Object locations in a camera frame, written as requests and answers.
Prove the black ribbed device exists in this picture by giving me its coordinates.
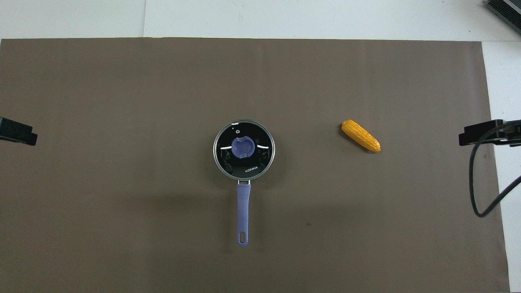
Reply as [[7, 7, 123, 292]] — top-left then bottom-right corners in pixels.
[[484, 0, 521, 35]]

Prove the dark saucepan with purple handle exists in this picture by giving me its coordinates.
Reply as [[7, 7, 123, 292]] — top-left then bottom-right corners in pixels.
[[213, 119, 276, 247]]

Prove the glass lid with purple knob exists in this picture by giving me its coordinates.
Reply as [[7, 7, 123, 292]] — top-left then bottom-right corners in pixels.
[[213, 120, 275, 180]]

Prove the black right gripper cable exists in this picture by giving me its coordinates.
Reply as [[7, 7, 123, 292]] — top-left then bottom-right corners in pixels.
[[469, 120, 521, 218]]

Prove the brown table mat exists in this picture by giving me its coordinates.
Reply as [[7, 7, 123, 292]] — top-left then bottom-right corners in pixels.
[[0, 37, 510, 293]]

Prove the yellow toy corn cob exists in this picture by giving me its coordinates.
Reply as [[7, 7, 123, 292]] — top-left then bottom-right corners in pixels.
[[341, 119, 381, 153]]

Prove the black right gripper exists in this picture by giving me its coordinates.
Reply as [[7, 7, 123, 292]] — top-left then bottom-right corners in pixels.
[[459, 119, 521, 147]]

